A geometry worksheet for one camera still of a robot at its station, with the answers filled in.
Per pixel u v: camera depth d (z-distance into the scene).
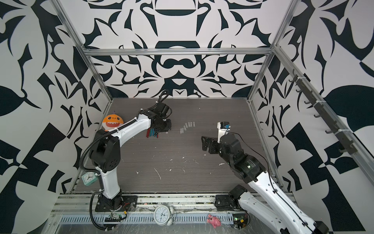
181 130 1.01
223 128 0.60
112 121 0.95
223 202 0.74
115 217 0.72
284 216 0.41
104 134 0.50
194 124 1.05
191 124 1.05
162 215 0.68
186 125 1.05
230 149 0.50
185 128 1.02
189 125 1.05
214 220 0.68
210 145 0.62
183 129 1.02
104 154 0.49
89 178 0.81
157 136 0.99
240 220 0.71
